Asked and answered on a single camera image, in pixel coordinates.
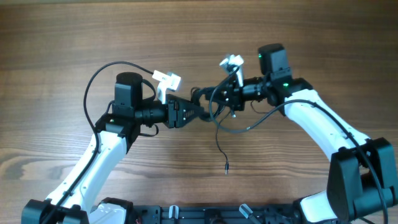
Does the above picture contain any black usb cable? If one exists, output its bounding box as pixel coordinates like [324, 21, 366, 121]
[190, 86, 237, 175]

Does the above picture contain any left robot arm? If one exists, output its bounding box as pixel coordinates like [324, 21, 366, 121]
[21, 71, 204, 223]

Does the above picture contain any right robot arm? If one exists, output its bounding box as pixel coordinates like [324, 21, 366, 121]
[208, 44, 397, 223]

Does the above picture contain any left camera black cable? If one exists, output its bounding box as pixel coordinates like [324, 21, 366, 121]
[40, 60, 155, 224]

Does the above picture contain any camera black cable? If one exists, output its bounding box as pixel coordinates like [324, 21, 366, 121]
[40, 60, 155, 224]
[208, 65, 389, 224]

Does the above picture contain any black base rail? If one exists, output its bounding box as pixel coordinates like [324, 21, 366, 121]
[93, 203, 312, 224]

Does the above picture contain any right camera black cable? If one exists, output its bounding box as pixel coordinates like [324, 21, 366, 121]
[208, 65, 389, 224]

